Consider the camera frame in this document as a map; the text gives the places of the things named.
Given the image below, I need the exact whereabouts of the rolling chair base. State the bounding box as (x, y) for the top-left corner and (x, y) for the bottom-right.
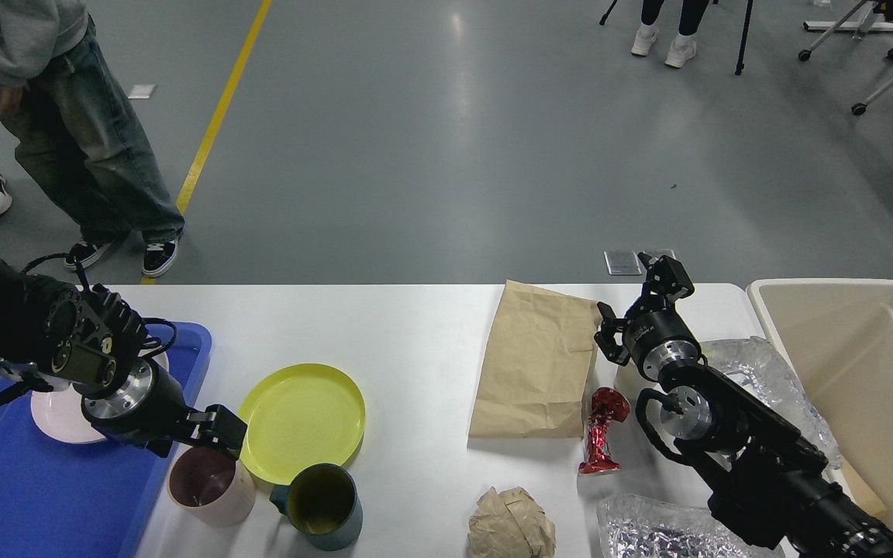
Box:
(791, 1), (893, 122)

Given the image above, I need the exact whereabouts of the pink plate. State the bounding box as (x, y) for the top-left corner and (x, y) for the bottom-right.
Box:
(29, 371), (153, 445)

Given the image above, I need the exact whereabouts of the flat brown paper bag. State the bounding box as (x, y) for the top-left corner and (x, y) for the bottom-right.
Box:
(468, 281), (600, 439)

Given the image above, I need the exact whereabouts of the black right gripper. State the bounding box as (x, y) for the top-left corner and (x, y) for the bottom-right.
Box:
(595, 252), (705, 384)

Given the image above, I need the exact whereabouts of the person in black leggings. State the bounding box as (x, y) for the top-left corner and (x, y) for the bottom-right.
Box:
(630, 0), (715, 69)

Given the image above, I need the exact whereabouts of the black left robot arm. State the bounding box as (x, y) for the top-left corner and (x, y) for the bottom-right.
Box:
(0, 261), (246, 460)

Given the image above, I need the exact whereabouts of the crumpled brown paper ball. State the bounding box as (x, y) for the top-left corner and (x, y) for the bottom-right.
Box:
(467, 487), (557, 557)

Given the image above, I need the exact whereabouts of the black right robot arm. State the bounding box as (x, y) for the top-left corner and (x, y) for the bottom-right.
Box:
(595, 252), (893, 557)

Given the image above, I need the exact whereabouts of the person in baggy jeans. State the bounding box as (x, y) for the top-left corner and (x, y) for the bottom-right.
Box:
(0, 1), (184, 277)

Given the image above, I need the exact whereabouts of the black tripod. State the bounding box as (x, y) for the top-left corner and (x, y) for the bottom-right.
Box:
(598, 0), (754, 75)

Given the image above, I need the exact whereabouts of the floor outlet plate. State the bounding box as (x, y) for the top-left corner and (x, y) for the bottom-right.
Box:
(603, 250), (677, 276)

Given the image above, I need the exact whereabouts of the beige plastic bin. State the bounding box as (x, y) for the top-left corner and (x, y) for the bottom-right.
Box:
(747, 278), (893, 529)

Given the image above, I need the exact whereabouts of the clear plastic bag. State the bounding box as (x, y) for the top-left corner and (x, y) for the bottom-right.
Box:
(702, 336), (843, 470)

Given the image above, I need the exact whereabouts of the dark teal mug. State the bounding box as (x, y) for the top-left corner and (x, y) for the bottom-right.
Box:
(269, 463), (363, 551)

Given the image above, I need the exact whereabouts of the red foil wrapper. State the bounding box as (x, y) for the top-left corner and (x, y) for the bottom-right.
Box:
(578, 386), (631, 474)

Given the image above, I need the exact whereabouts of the yellow plate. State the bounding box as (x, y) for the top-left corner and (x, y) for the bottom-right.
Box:
(239, 363), (366, 484)

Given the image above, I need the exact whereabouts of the blue plastic tray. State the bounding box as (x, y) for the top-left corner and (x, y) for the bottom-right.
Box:
(0, 320), (212, 558)

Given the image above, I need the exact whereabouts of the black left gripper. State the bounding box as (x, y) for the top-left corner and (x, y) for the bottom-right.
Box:
(81, 358), (248, 460)

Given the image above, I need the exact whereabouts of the pink mug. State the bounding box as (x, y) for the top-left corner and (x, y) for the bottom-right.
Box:
(167, 447), (257, 529)

